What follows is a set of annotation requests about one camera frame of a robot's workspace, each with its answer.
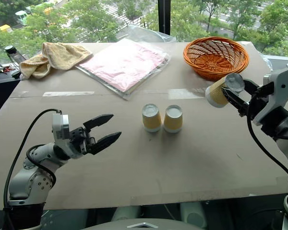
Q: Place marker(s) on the green bus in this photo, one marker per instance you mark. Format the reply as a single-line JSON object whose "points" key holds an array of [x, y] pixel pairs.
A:
{"points": [[21, 16]]}

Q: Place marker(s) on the white rounded shape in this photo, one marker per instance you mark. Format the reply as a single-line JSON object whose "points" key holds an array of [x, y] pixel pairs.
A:
{"points": [[194, 215], [126, 213]]}

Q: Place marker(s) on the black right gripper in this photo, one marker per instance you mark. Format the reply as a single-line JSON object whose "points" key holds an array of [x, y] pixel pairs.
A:
{"points": [[261, 98]]}

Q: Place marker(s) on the small red and white items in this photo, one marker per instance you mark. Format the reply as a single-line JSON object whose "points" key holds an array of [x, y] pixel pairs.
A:
{"points": [[1, 70]]}

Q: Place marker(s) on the yellow crumpled towel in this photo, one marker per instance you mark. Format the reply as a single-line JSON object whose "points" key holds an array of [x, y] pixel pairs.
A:
{"points": [[55, 56]]}

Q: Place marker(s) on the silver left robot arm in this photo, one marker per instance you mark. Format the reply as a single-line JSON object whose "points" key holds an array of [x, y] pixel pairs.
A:
{"points": [[33, 182]]}

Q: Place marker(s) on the black-capped bottle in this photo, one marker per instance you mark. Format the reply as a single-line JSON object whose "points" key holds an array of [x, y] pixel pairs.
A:
{"points": [[12, 54]]}

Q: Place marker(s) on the orange woven basket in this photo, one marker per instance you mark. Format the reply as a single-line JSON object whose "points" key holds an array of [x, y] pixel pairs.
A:
{"points": [[216, 61]]}

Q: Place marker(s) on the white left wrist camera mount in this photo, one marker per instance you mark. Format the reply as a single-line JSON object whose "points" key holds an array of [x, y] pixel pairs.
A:
{"points": [[60, 129]]}

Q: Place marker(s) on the yellow vehicle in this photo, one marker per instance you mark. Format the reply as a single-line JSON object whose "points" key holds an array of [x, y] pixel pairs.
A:
{"points": [[5, 28]]}

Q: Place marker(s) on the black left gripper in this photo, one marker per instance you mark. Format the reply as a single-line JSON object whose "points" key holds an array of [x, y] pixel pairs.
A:
{"points": [[80, 139]]}

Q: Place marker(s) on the grey robot torso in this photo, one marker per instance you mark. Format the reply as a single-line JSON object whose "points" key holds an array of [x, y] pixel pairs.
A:
{"points": [[144, 225]]}

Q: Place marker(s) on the black window frame post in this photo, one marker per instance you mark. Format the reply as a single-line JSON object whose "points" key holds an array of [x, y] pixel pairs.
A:
{"points": [[163, 15]]}

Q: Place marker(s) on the yellow paper cup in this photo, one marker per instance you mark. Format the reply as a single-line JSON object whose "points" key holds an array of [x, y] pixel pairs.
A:
{"points": [[173, 121], [151, 119], [216, 94]]}

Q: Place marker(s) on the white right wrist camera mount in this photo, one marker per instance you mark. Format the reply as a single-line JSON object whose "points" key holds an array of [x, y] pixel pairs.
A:
{"points": [[282, 81]]}

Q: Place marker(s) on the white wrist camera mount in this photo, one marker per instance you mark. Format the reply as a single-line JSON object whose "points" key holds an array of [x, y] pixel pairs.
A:
{"points": [[60, 129], [282, 81]]}

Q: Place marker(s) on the clear plastic sheet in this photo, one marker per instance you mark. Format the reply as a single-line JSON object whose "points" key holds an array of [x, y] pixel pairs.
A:
{"points": [[144, 31]]}

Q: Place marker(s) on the black side table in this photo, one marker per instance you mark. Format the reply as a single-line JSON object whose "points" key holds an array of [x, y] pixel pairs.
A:
{"points": [[1, 93]]}

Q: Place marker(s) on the pink cloth in plastic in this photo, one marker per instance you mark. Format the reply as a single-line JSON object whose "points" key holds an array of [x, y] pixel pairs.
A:
{"points": [[124, 65]]}

